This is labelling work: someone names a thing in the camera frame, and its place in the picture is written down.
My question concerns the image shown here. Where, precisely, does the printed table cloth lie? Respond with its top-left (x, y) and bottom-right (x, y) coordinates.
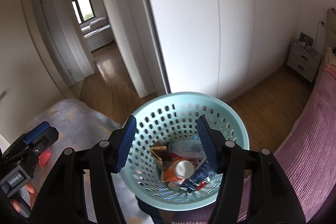
top-left (25, 98), bottom-right (147, 224)

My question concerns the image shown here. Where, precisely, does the yellow cloth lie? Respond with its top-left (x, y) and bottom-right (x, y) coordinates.
top-left (324, 48), bottom-right (336, 65)

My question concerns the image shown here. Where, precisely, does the white room door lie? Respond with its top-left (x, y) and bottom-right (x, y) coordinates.
top-left (0, 0), bottom-right (67, 138)

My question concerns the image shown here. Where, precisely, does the white hallway door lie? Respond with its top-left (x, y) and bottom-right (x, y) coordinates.
top-left (30, 0), bottom-right (95, 83)

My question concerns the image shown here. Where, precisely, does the blue and white box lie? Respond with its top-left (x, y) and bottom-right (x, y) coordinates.
top-left (181, 157), bottom-right (223, 191)

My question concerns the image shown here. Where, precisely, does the small dark device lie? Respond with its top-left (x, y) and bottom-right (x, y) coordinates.
top-left (300, 32), bottom-right (313, 45)

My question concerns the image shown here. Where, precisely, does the clear plastic bottle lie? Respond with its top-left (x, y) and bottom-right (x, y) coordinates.
top-left (168, 139), bottom-right (208, 155)

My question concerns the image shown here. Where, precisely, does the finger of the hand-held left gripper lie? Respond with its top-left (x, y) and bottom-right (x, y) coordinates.
top-left (25, 122), bottom-right (59, 152)

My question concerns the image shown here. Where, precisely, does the person's left hand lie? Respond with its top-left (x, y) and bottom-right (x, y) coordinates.
top-left (10, 183), bottom-right (37, 214)

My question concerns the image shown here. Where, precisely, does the red plastic piece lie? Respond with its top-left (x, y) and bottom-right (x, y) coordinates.
top-left (39, 151), bottom-right (51, 167)

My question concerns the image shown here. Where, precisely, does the brown packet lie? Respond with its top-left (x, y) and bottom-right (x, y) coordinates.
top-left (150, 145), bottom-right (173, 169)

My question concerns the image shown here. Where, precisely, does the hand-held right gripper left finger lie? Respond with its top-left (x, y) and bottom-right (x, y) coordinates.
top-left (30, 115), bottom-right (137, 224)

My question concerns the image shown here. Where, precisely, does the pink bedspread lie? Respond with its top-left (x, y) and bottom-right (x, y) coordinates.
top-left (171, 63), bottom-right (336, 224)

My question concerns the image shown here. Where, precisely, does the orange plastic bottle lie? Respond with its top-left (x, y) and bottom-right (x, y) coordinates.
top-left (160, 157), bottom-right (196, 182)

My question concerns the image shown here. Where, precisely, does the black charger cable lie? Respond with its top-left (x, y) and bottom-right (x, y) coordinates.
top-left (297, 21), bottom-right (326, 52)

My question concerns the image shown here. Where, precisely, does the white bed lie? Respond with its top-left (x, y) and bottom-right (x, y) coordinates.
top-left (81, 25), bottom-right (114, 51)

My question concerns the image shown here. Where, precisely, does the grey nightstand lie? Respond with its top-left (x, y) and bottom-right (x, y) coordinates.
top-left (286, 40), bottom-right (322, 83)

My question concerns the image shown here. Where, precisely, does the dark framed window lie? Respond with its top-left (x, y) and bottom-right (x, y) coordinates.
top-left (71, 0), bottom-right (95, 24)

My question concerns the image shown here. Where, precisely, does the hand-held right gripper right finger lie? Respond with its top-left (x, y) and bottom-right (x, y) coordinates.
top-left (196, 115), bottom-right (306, 224)

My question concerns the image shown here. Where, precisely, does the white wardrobe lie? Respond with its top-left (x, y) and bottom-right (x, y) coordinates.
top-left (131, 0), bottom-right (328, 102)

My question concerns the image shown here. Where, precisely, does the teal plastic basket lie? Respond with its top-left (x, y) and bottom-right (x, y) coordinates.
top-left (121, 92), bottom-right (250, 211)

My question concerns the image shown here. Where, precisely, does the beige headboard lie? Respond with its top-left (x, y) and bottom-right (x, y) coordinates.
top-left (325, 7), bottom-right (336, 48)

